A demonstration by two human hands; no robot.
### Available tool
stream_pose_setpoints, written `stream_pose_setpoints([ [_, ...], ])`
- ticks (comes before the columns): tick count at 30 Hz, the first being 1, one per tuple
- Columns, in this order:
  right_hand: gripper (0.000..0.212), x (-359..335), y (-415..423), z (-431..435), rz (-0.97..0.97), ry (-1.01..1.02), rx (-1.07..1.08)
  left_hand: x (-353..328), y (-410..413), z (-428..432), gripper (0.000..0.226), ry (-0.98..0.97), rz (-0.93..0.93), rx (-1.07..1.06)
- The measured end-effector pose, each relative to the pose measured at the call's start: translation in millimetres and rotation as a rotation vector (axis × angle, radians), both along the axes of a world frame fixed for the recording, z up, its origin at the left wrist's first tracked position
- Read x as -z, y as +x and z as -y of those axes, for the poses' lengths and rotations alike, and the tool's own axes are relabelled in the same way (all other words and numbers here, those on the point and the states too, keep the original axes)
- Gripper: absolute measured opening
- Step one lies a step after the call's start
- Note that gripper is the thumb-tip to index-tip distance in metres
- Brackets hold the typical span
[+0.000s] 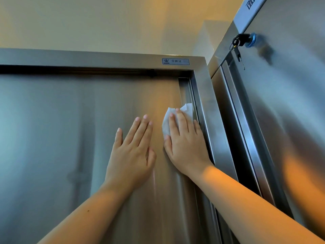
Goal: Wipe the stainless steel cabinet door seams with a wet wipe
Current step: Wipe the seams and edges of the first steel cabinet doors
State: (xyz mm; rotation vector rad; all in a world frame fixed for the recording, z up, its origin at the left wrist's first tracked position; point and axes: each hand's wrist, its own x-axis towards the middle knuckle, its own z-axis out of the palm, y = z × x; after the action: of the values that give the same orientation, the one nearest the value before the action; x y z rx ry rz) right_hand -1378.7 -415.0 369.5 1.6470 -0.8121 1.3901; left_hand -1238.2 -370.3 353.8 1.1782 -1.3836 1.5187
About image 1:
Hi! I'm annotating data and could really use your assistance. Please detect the person's right hand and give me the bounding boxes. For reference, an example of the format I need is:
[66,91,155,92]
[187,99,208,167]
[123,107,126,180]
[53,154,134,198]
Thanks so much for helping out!
[164,108,214,177]

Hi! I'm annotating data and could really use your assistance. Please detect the person's left hand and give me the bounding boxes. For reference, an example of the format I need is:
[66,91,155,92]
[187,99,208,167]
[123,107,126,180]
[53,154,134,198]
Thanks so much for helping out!
[103,115,157,194]

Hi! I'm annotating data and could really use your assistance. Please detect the white wet wipe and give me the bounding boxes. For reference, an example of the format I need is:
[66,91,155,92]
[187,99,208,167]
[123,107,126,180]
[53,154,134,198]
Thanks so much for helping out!
[162,103,195,136]

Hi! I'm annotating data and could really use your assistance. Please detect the stainless steel cabinet door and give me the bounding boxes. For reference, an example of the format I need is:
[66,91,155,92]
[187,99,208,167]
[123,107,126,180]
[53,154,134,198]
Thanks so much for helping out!
[228,0,325,237]
[0,73,201,244]

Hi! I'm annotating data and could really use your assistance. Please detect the person's right forearm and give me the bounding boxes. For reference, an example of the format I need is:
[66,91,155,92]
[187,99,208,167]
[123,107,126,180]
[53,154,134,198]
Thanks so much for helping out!
[192,164,325,244]

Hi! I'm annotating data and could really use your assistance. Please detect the stainless steel cabinet body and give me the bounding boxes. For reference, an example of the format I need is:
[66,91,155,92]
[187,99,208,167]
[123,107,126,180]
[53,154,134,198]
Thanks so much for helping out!
[0,47,239,244]
[208,0,325,239]

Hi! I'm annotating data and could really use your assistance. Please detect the white label with characters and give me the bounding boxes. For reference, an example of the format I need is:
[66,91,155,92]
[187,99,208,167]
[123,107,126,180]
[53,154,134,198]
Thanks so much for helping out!
[233,0,268,33]

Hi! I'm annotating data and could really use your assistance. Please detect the black-headed keys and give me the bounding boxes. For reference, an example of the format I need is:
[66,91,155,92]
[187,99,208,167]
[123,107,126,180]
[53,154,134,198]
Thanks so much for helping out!
[230,34,251,71]

